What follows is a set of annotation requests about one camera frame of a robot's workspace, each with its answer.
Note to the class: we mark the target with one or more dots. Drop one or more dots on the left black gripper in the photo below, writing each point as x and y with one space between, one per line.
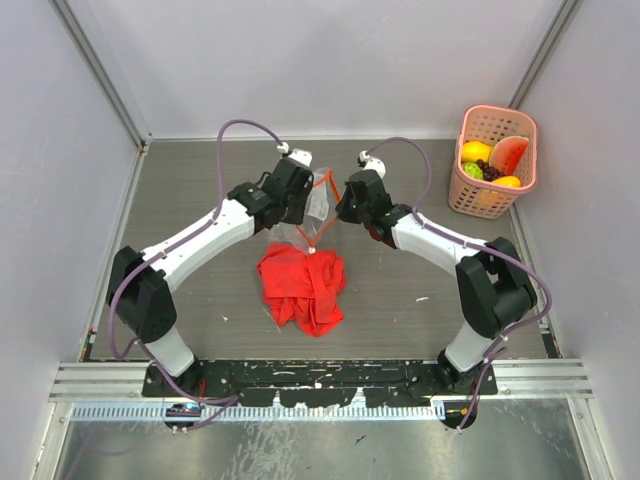
298 214

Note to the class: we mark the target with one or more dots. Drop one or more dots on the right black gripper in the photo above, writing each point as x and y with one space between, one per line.
342 210

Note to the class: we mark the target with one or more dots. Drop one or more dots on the clear zip bag orange zipper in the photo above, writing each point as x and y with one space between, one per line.
318 215

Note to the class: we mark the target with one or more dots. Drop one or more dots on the green custard apple toy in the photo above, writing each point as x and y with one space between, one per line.
473 170

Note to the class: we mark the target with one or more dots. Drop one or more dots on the pink plastic basket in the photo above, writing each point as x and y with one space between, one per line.
490 124

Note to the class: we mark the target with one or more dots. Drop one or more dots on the watermelon slice toy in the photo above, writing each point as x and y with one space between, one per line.
507 153

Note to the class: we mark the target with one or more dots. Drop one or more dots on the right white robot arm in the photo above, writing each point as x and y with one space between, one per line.
494 291

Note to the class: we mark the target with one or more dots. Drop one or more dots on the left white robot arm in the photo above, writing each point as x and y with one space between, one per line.
142 284

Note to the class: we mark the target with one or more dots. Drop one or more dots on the red crumpled cloth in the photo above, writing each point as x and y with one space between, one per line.
303 288

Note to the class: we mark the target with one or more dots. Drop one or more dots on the yellow lemon toy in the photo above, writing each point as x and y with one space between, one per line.
473 151

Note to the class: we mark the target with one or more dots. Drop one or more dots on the dark purple grapes toy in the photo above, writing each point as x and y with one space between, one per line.
489 173

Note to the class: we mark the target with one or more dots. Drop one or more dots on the orange mango toy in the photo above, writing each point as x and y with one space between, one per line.
508 181

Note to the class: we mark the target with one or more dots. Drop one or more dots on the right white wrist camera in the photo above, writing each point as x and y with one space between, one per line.
366 161

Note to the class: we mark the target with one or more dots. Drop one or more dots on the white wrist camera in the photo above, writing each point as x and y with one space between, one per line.
366 161
302 157

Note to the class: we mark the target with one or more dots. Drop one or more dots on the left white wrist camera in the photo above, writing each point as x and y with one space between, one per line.
302 157

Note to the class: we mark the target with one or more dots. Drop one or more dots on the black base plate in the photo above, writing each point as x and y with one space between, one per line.
259 383

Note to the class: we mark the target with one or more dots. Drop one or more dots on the slotted cable duct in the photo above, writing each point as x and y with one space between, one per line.
164 411

